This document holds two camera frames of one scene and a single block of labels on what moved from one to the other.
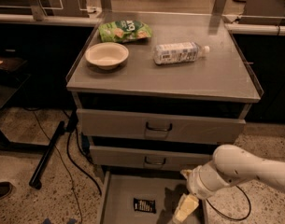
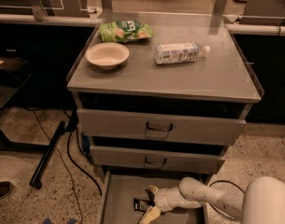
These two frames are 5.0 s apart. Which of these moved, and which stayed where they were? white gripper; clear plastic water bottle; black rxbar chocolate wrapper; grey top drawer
Moved: white gripper
Stayed: black rxbar chocolate wrapper; clear plastic water bottle; grey top drawer
